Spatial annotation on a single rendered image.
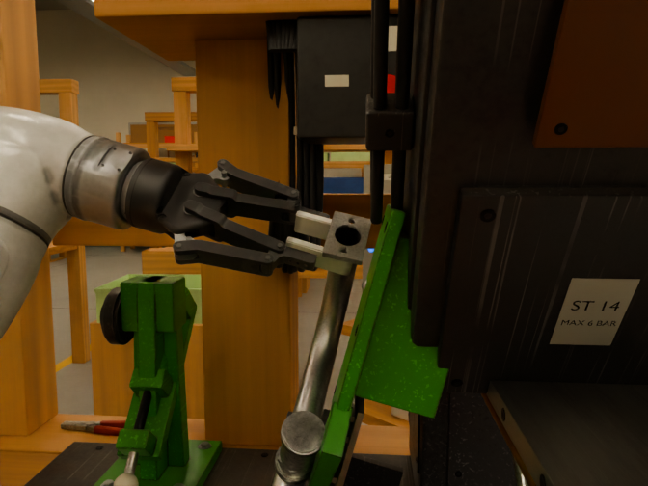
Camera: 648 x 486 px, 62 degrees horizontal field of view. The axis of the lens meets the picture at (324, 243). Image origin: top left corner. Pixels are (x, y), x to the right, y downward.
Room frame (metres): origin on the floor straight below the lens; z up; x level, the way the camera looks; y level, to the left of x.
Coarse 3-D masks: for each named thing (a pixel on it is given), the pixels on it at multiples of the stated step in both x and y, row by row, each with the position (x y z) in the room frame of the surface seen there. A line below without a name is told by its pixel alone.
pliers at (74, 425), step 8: (64, 424) 0.87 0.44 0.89; (72, 424) 0.87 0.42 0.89; (80, 424) 0.87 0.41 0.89; (88, 424) 0.86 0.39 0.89; (96, 424) 0.87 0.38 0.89; (104, 424) 0.87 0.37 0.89; (112, 424) 0.87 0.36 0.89; (120, 424) 0.87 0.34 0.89; (96, 432) 0.85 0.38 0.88; (104, 432) 0.85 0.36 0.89; (112, 432) 0.85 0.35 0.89
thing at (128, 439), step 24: (192, 312) 0.76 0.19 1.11; (144, 384) 0.65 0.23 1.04; (168, 384) 0.67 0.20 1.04; (144, 408) 0.64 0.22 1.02; (168, 408) 0.66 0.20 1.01; (120, 432) 0.62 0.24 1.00; (144, 432) 0.62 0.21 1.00; (168, 432) 0.65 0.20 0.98; (120, 456) 0.63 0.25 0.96; (144, 456) 0.62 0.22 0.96
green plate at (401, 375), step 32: (384, 224) 0.48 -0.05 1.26; (384, 256) 0.42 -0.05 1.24; (384, 288) 0.42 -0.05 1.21; (384, 320) 0.44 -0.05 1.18; (352, 352) 0.43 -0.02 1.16; (384, 352) 0.44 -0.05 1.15; (416, 352) 0.43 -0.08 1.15; (352, 384) 0.43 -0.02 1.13; (384, 384) 0.44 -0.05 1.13; (416, 384) 0.43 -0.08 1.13
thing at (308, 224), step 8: (296, 216) 0.56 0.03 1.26; (304, 216) 0.56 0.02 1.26; (312, 216) 0.56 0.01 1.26; (320, 216) 0.56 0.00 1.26; (296, 224) 0.57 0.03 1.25; (304, 224) 0.57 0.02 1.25; (312, 224) 0.56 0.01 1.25; (320, 224) 0.56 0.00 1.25; (328, 224) 0.56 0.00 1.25; (304, 232) 0.58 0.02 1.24; (312, 232) 0.57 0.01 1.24; (320, 232) 0.57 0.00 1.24
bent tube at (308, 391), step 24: (336, 216) 0.55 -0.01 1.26; (336, 240) 0.53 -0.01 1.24; (360, 240) 0.53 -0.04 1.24; (360, 264) 0.52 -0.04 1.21; (336, 288) 0.59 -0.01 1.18; (336, 312) 0.60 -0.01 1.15; (336, 336) 0.60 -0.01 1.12; (312, 360) 0.58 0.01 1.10; (312, 384) 0.56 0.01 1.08; (312, 408) 0.54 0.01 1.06
